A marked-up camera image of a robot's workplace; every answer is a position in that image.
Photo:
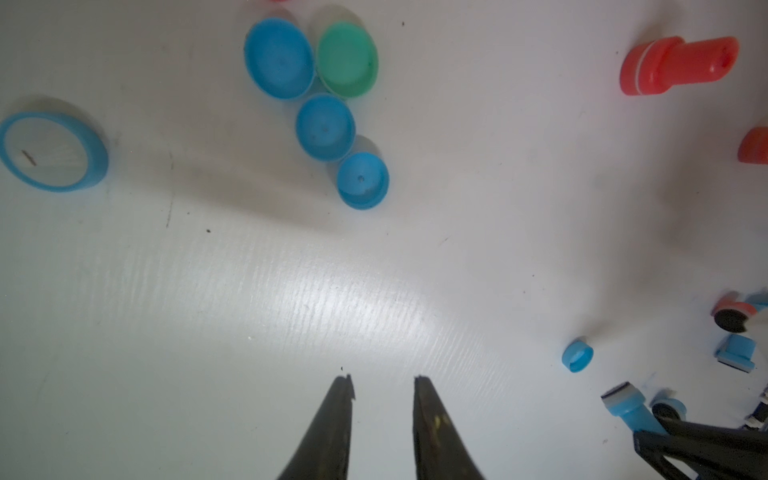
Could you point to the green cap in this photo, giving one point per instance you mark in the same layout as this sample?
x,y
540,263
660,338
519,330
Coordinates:
x,y
347,60

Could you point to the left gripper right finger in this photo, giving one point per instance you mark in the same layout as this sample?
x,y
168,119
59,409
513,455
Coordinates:
x,y
438,448

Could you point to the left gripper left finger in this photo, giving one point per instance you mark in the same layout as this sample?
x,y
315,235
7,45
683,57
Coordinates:
x,y
324,451

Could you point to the blue stamp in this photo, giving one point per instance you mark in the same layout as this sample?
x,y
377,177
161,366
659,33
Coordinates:
x,y
626,402
759,300
666,405
736,352

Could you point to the blue stamp front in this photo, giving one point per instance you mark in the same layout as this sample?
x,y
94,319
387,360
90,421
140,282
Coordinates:
x,y
666,405

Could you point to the handheld label device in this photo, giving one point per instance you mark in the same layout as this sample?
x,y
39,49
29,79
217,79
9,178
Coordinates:
x,y
757,421

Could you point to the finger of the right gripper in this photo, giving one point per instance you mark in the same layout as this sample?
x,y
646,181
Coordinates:
x,y
714,429
724,455

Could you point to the large blue cap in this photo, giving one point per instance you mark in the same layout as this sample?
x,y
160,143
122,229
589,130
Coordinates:
x,y
279,58

